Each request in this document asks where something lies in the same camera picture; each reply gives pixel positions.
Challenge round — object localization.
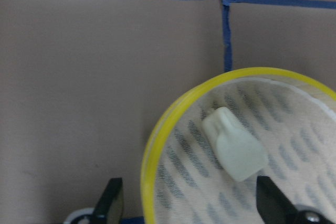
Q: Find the yellow steamer layer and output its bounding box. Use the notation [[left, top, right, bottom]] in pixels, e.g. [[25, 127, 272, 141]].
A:
[[141, 67, 335, 223]]

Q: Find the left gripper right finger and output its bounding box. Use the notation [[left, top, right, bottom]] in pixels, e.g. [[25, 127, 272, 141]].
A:
[[256, 176, 333, 224]]

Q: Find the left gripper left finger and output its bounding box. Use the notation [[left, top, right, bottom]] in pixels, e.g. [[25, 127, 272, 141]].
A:
[[90, 177, 124, 223]]

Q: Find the white bun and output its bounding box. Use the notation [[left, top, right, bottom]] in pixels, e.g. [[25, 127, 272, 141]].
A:
[[202, 107, 268, 182]]

